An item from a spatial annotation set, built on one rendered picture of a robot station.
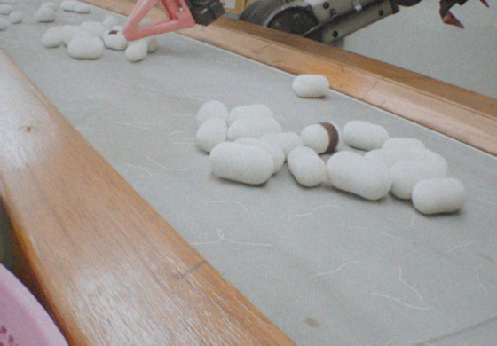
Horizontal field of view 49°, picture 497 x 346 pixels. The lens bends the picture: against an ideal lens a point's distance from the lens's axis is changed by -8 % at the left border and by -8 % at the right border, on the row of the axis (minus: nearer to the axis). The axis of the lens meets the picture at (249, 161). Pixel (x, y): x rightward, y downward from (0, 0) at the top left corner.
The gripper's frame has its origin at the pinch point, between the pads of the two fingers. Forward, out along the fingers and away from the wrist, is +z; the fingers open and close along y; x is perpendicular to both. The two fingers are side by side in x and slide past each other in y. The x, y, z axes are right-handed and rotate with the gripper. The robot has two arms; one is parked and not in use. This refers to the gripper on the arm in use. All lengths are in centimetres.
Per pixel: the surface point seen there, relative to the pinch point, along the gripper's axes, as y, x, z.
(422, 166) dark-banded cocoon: 41.8, 0.7, 1.4
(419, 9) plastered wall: -126, 122, -166
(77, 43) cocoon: 1.7, -3.3, 6.0
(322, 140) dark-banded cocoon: 34.4, 0.8, 2.5
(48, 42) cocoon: -5.8, -3.4, 7.5
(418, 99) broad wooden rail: 28.3, 10.4, -11.5
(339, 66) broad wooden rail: 16.8, 10.4, -12.4
